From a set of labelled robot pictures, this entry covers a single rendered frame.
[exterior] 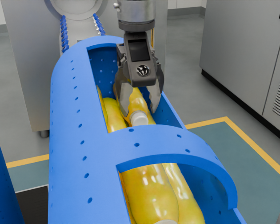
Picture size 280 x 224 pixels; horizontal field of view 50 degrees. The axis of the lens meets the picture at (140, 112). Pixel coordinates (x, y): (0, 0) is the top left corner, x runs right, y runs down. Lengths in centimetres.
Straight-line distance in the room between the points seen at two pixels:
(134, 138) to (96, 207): 11
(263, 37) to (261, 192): 117
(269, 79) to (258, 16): 50
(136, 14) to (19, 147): 204
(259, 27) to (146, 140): 226
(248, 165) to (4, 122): 202
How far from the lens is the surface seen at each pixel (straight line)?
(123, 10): 58
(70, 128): 49
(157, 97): 66
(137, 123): 68
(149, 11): 58
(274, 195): 216
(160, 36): 143
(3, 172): 137
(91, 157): 40
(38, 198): 186
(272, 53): 251
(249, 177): 222
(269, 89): 259
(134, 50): 58
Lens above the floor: 148
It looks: 33 degrees down
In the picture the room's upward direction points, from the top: straight up
